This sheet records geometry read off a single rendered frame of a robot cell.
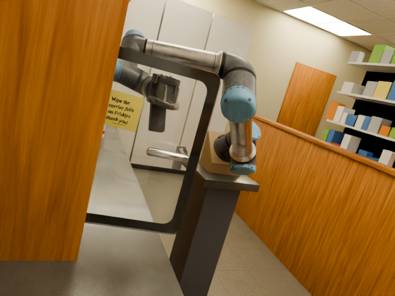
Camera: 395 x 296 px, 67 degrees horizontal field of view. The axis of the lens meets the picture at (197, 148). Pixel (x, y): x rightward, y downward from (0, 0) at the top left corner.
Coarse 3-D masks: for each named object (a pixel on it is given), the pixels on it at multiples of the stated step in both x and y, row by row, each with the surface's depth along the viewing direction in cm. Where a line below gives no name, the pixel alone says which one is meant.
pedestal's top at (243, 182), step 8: (200, 168) 153; (200, 176) 143; (208, 176) 143; (216, 176) 147; (224, 176) 150; (232, 176) 154; (240, 176) 158; (248, 176) 162; (208, 184) 140; (216, 184) 141; (224, 184) 143; (232, 184) 145; (240, 184) 147; (248, 184) 149; (256, 184) 151
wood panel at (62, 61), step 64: (0, 0) 46; (64, 0) 48; (128, 0) 51; (0, 64) 48; (64, 64) 51; (0, 128) 51; (64, 128) 54; (0, 192) 54; (64, 192) 58; (0, 256) 57; (64, 256) 62
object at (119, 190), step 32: (128, 64) 61; (160, 64) 62; (160, 96) 64; (192, 96) 65; (160, 128) 66; (192, 128) 67; (128, 160) 66; (160, 160) 68; (192, 160) 69; (96, 192) 67; (128, 192) 68; (160, 192) 70; (128, 224) 71; (160, 224) 72
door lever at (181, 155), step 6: (150, 150) 62; (156, 150) 62; (162, 150) 63; (180, 150) 68; (186, 150) 68; (156, 156) 62; (162, 156) 62; (168, 156) 63; (174, 156) 63; (180, 156) 63; (186, 156) 64; (186, 162) 64
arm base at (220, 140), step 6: (216, 138) 155; (222, 138) 150; (216, 144) 151; (222, 144) 148; (228, 144) 146; (216, 150) 151; (222, 150) 149; (228, 150) 148; (222, 156) 150; (228, 156) 149
